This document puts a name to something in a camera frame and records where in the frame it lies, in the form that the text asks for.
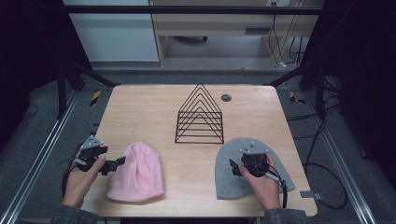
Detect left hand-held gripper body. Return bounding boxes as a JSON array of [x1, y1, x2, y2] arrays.
[[74, 135, 109, 173]]

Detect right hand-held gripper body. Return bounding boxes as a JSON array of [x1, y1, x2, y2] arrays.
[[239, 141, 271, 178]]

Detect grey knit beanie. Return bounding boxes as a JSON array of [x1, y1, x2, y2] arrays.
[[214, 137, 297, 201]]

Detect pink knit beanie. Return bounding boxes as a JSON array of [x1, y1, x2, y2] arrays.
[[105, 141, 165, 204]]

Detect person's right hand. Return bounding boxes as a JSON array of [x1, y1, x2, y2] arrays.
[[237, 153, 282, 212]]

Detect person's left hand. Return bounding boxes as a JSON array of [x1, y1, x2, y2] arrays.
[[62, 150, 107, 208]]

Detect black metal stand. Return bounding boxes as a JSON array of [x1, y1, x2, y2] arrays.
[[267, 61, 327, 121], [56, 60, 121, 121]]

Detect black curtain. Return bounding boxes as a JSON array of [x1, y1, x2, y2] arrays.
[[0, 0, 93, 152], [302, 0, 396, 182]]

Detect white cabinet panel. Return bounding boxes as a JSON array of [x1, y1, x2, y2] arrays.
[[62, 0, 160, 63]]

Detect black horizontal crossbar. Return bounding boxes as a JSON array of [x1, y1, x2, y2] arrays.
[[64, 5, 323, 16]]

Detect left hand-held gripper cable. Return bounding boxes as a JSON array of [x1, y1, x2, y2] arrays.
[[61, 158, 88, 200]]

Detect hand-held gripper cable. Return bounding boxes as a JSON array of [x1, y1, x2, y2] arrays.
[[61, 158, 88, 200], [248, 160, 290, 209]]

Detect right hand-held gripper cable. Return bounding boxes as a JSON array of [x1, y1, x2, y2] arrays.
[[248, 160, 290, 209]]

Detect black wire rack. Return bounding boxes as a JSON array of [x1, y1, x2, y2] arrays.
[[174, 82, 225, 145]]

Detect aluminium floor rail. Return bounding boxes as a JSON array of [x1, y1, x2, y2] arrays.
[[0, 90, 81, 224], [303, 90, 378, 224]]

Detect grey metal bracket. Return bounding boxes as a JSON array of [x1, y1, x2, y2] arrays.
[[299, 189, 324, 202]]

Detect black floor cable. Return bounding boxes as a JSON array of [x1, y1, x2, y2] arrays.
[[302, 118, 349, 210]]

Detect yellow cable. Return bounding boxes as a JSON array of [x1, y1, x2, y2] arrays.
[[268, 0, 304, 65]]

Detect black hanging cable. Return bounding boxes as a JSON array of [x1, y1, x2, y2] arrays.
[[267, 1, 304, 67]]

